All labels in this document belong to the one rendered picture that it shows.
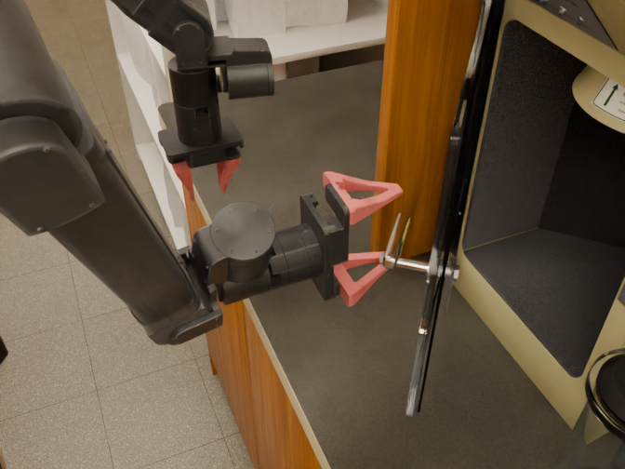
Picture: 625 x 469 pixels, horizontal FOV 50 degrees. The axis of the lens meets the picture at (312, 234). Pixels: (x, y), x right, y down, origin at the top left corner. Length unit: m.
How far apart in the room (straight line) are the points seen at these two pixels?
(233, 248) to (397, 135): 0.40
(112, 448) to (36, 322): 0.59
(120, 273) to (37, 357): 1.82
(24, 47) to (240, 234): 0.32
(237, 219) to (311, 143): 0.76
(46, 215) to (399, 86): 0.62
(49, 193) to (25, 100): 0.05
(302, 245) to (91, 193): 0.37
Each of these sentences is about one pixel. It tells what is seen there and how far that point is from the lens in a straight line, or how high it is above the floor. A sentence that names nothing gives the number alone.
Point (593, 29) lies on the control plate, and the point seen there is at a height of 1.43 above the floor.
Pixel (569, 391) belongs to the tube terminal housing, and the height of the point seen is 0.99.
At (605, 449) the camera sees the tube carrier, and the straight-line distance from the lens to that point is 0.70.
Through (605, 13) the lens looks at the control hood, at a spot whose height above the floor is 1.46.
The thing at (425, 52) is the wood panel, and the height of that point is 1.30.
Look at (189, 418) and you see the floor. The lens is 2.04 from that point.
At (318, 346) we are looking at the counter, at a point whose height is 0.94.
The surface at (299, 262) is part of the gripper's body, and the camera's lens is 0.66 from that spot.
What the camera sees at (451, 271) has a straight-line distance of 0.68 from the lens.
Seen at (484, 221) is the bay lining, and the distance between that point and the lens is 0.98.
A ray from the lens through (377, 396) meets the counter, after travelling 0.90.
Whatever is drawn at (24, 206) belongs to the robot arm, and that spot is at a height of 1.49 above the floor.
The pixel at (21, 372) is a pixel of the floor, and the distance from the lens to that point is 2.29.
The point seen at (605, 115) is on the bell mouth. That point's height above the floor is 1.32.
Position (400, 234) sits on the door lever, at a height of 1.20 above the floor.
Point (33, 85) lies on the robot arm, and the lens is 0.29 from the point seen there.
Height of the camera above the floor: 1.67
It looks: 41 degrees down
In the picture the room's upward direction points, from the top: straight up
